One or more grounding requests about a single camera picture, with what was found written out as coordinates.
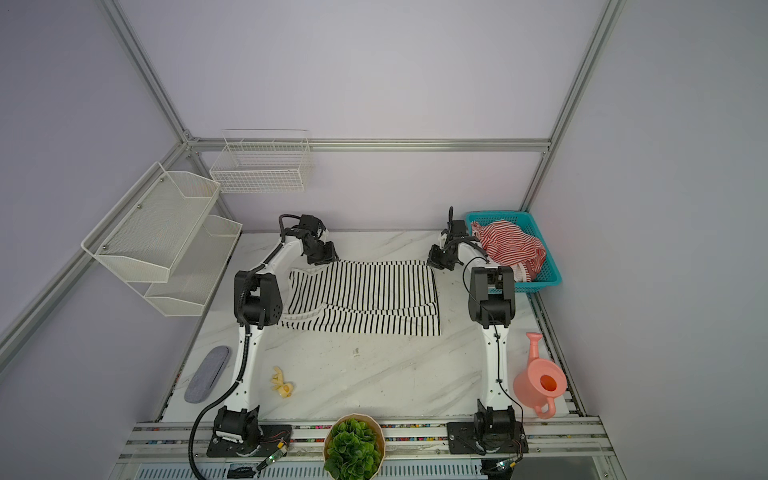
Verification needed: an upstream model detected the black white striped tank top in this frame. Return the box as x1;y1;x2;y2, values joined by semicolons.
278;260;441;337

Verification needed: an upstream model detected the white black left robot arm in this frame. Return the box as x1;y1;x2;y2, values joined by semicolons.
187;214;339;479

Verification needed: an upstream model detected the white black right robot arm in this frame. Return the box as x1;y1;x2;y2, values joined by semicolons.
427;208;523;455

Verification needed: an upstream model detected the red white striped tank top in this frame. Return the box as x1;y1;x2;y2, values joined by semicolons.
471;220;547;283

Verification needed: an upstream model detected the teal plastic basket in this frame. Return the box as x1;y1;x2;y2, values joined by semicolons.
465;211;562;294

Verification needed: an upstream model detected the yellow banana peel toy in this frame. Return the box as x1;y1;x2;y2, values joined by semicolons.
271;366;294;398

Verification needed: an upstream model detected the pink watering can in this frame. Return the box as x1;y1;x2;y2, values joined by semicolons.
513;332;567;420

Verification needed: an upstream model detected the white mesh two-tier shelf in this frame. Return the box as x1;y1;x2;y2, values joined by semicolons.
81;163;242;317

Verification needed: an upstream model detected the green plant in pot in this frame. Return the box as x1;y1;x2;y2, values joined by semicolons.
323;413;386;480

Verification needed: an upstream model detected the white wire wall basket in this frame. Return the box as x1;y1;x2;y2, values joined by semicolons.
210;129;314;194

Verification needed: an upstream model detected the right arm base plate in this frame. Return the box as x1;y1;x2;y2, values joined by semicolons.
446;422;529;455

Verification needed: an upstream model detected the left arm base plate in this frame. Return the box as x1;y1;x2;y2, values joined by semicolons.
206;424;293;458

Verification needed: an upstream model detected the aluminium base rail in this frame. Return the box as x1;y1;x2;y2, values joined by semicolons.
109;415;626;479

